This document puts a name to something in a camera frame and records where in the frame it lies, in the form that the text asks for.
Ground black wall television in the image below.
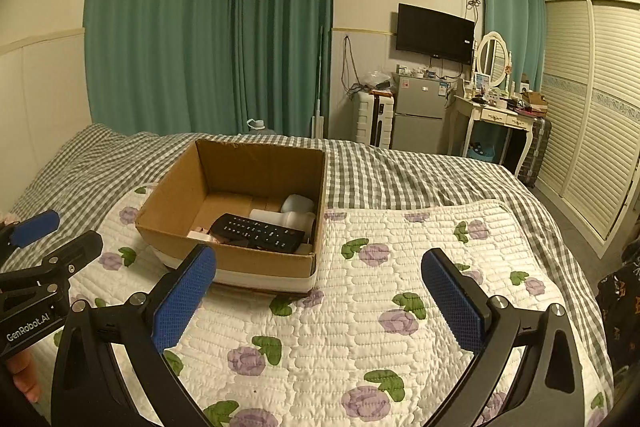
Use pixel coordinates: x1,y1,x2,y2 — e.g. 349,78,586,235
396,3,476,65

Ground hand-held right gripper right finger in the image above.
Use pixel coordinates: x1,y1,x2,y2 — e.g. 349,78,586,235
421,248,592,427

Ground floral quilted mat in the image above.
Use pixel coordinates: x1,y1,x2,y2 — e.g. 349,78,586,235
30,184,616,427

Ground light blue earbuds case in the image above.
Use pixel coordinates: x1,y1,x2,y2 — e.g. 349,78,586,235
281,194,316,214

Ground cream louvred wardrobe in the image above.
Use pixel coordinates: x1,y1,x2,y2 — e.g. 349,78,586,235
532,0,640,258

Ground silver small fridge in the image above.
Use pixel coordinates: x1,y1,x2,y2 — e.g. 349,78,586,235
390,74,446,151

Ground clear plastic bag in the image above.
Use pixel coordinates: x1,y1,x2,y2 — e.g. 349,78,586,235
364,69,396,92

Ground small brown box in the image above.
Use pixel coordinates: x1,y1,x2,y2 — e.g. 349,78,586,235
520,91,548,114

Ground white dressing table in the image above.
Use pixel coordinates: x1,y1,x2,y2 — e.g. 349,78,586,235
447,94,538,178

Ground dark floral clothing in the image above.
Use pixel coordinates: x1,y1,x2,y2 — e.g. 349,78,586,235
597,237,640,373

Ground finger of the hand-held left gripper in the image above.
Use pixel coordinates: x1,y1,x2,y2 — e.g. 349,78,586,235
0,209,61,254
0,230,104,294

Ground white plastic bottle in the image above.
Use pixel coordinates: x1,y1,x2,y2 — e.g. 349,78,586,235
248,208,317,234

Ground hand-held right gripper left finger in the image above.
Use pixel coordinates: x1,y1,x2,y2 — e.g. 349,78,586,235
50,244,217,427

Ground hanging wall cables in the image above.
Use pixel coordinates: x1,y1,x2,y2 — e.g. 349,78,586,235
341,34,363,96

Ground light teal curtain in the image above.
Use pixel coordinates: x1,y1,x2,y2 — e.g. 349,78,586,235
477,0,546,94

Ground black remote control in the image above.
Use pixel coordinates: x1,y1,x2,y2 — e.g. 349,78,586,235
210,213,306,254

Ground white mop pole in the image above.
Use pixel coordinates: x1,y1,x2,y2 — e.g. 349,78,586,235
310,25,326,138

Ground white drawer unit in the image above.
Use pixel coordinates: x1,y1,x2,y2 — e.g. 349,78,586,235
351,91,396,148

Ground white oval mirror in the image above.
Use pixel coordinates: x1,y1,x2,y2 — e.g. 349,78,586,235
475,31,513,88

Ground person's left hand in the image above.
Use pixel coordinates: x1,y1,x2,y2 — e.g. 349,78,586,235
7,349,42,404

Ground brown cardboard box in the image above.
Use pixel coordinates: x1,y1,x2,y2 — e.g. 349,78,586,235
135,138,327,297

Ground dark suitcase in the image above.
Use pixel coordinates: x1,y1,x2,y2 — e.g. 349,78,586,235
520,117,552,188

